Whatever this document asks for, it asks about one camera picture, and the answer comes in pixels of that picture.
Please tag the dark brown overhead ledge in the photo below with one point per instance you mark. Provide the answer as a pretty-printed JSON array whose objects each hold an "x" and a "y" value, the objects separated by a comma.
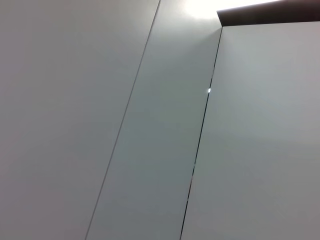
[{"x": 262, "y": 15}]

